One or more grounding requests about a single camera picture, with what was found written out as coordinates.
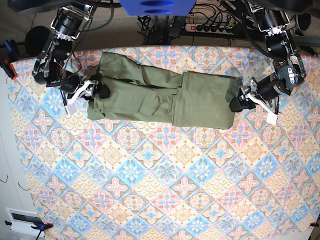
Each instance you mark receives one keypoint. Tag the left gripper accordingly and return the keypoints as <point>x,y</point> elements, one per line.
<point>261,93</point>

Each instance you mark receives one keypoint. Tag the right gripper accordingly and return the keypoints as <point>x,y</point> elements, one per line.
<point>76,88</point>

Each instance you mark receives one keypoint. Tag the green t-shirt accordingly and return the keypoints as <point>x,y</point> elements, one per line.
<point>138,92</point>

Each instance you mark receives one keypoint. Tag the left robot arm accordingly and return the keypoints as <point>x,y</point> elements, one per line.
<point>289,71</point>

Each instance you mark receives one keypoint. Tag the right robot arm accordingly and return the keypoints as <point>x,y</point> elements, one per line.
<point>50,66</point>

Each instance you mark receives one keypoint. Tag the patterned tablecloth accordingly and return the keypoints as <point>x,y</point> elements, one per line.
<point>126,180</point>

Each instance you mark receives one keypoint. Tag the white power strip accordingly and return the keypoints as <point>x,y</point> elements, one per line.
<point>208,29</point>

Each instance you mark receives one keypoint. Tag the black round stool base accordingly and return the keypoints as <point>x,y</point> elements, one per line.
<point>37,41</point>

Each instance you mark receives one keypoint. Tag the blue orange clamp top left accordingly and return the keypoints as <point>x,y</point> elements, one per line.
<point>12,56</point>

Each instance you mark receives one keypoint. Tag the blue orange clamp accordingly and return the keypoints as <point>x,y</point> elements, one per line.
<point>12,56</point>
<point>41,226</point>

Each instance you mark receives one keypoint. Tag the orange clamp bottom right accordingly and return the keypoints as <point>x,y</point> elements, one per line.
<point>314,224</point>

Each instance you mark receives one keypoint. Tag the blue orange clamp bottom left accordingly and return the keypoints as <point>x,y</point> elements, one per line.
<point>41,226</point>

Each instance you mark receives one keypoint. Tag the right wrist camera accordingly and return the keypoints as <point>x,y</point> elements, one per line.
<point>69,109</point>

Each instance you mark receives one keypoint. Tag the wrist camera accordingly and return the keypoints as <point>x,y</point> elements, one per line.
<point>272,118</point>
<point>69,109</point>

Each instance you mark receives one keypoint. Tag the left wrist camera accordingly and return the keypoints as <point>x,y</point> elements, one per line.
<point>272,118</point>

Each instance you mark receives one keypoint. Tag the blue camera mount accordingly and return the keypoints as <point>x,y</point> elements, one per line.
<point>157,7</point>

